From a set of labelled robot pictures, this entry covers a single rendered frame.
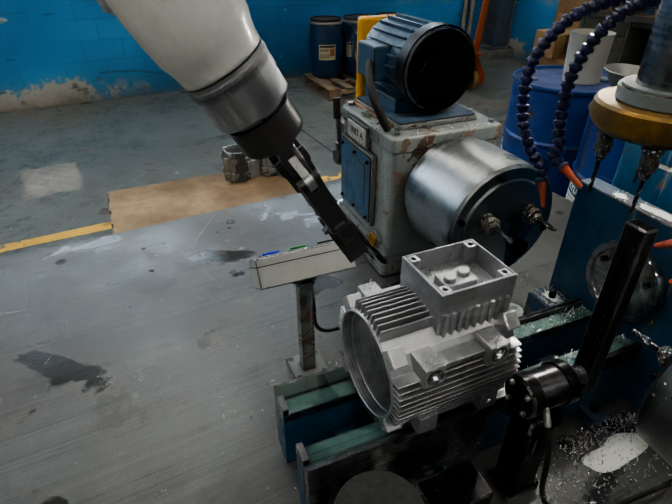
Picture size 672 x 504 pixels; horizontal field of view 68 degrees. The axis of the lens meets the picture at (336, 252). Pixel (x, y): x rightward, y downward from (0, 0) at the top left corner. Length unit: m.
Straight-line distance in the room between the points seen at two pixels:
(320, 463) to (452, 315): 0.26
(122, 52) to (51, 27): 0.66
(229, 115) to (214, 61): 0.05
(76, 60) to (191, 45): 5.60
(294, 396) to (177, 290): 0.54
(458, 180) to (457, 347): 0.40
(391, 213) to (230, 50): 0.75
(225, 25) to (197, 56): 0.04
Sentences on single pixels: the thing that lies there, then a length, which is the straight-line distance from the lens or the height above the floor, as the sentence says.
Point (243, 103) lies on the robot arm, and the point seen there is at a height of 1.39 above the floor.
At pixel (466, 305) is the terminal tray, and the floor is 1.12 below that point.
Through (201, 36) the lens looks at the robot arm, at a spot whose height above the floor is 1.45.
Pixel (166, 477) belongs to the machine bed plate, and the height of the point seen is 0.80.
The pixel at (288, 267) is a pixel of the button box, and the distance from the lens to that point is 0.82.
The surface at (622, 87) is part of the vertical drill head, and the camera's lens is 0.80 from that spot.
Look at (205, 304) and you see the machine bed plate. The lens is 1.20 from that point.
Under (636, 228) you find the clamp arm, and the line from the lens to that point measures 0.65.
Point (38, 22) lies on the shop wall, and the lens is 6.01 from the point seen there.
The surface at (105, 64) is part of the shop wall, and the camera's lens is 6.09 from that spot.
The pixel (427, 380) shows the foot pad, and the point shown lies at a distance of 0.65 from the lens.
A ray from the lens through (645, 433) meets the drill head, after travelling 0.78.
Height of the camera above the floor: 1.53
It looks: 33 degrees down
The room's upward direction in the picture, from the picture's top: straight up
